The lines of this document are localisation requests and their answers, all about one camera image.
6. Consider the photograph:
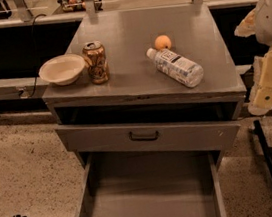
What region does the orange fruit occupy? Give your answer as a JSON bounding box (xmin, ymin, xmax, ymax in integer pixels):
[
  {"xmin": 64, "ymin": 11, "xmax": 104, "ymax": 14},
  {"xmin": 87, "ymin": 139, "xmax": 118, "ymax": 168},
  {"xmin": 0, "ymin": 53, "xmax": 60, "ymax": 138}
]
[{"xmin": 154, "ymin": 35, "xmax": 172, "ymax": 50}]

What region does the clear plastic water bottle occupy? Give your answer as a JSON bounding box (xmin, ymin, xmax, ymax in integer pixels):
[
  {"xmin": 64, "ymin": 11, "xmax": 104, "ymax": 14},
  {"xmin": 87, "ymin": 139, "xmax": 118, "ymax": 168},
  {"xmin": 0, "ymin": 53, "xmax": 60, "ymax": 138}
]
[{"xmin": 146, "ymin": 48, "xmax": 204, "ymax": 88}]

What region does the gold soda can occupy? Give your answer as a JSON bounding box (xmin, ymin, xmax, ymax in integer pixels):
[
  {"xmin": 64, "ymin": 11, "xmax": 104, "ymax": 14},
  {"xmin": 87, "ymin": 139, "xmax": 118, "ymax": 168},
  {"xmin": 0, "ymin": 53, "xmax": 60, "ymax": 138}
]
[{"xmin": 82, "ymin": 41, "xmax": 110, "ymax": 85}]

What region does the black cable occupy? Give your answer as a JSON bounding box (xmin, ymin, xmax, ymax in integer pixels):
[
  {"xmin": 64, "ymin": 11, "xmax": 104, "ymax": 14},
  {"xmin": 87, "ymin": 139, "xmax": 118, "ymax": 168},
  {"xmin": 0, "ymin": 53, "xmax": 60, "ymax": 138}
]
[{"xmin": 15, "ymin": 12, "xmax": 59, "ymax": 100}]

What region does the open grey lower drawer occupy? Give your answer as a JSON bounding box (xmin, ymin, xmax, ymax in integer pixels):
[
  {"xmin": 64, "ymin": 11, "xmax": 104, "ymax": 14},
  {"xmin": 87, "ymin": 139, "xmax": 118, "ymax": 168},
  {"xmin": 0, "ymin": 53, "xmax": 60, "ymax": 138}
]
[{"xmin": 75, "ymin": 151, "xmax": 227, "ymax": 217}]

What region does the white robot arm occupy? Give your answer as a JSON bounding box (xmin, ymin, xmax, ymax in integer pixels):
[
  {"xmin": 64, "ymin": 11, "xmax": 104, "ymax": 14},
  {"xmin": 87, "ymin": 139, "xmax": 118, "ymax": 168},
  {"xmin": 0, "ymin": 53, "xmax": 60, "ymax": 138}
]
[{"xmin": 234, "ymin": 0, "xmax": 272, "ymax": 116}]

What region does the black metal leg right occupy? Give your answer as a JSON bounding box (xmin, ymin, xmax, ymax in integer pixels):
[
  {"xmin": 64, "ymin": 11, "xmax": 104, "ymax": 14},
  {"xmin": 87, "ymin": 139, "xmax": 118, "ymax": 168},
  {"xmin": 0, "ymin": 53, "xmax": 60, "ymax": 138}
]
[{"xmin": 253, "ymin": 120, "xmax": 272, "ymax": 179}]

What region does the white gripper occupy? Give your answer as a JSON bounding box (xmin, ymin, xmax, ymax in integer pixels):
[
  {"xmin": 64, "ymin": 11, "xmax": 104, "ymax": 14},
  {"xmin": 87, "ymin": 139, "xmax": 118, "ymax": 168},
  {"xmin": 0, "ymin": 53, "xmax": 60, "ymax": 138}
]
[{"xmin": 234, "ymin": 9, "xmax": 272, "ymax": 116}]

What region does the colourful snack bag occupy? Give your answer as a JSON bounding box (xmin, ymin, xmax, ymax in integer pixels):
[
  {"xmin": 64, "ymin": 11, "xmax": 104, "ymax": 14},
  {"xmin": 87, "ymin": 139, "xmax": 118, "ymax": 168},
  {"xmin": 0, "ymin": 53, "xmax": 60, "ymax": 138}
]
[{"xmin": 61, "ymin": 0, "xmax": 86, "ymax": 12}]

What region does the white paper bowl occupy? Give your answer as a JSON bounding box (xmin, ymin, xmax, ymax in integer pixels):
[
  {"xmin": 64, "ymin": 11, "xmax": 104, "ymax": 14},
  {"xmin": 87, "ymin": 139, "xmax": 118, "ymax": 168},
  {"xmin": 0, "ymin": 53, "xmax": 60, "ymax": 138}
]
[{"xmin": 38, "ymin": 54, "xmax": 86, "ymax": 86}]

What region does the grey upper drawer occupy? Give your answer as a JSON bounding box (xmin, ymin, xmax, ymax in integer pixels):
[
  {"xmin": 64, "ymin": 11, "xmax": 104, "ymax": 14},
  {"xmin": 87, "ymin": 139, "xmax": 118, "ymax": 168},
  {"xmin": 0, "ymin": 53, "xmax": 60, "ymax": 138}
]
[{"xmin": 56, "ymin": 122, "xmax": 240, "ymax": 153}]

